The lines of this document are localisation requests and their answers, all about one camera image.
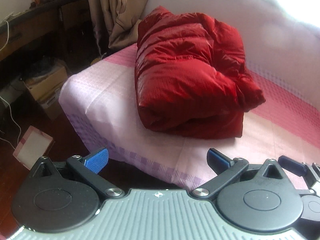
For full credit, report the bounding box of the red puffer jacket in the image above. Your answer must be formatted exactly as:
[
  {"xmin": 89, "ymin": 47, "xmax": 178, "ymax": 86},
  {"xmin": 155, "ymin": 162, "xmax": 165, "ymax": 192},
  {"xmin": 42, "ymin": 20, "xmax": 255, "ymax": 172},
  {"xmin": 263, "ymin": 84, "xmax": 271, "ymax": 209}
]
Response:
[{"xmin": 135, "ymin": 7, "xmax": 265, "ymax": 139}]

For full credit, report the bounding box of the pink white gift box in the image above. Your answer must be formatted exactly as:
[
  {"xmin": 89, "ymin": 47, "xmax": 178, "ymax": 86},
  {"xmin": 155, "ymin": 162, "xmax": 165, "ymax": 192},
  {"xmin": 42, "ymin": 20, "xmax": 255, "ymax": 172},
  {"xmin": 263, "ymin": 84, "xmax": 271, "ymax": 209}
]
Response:
[{"xmin": 13, "ymin": 126, "xmax": 54, "ymax": 170}]

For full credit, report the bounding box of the pink checked bed sheet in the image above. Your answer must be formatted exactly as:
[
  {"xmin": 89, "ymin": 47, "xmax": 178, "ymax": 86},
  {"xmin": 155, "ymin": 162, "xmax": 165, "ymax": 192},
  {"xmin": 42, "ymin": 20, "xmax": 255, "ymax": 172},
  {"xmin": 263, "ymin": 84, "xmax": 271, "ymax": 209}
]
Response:
[{"xmin": 59, "ymin": 45, "xmax": 319, "ymax": 189}]

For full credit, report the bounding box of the cardboard box on floor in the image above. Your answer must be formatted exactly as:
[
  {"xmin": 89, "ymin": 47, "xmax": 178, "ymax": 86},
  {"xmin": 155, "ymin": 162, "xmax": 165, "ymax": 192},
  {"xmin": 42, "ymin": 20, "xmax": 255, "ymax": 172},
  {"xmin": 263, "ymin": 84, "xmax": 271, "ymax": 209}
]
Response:
[{"xmin": 23, "ymin": 59, "xmax": 68, "ymax": 120}]

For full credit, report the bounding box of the dark wooden dresser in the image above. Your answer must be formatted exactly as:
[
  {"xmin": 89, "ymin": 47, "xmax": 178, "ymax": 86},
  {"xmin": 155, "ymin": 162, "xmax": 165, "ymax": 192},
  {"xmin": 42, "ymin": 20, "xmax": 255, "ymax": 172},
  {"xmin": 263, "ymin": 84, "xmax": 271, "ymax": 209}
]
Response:
[{"xmin": 0, "ymin": 0, "xmax": 101, "ymax": 86}]

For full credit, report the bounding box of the beige patterned curtain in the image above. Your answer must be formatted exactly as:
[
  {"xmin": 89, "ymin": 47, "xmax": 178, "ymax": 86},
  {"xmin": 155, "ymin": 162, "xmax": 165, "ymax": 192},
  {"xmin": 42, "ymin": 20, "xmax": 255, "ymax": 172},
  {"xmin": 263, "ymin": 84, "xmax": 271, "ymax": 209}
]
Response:
[{"xmin": 88, "ymin": 0, "xmax": 148, "ymax": 55}]

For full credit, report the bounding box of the white cable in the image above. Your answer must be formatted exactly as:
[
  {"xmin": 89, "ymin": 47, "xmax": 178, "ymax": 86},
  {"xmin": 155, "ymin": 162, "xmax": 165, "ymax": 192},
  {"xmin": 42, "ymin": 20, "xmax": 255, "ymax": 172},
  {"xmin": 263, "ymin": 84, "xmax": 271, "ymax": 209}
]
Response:
[{"xmin": 0, "ymin": 12, "xmax": 22, "ymax": 156}]

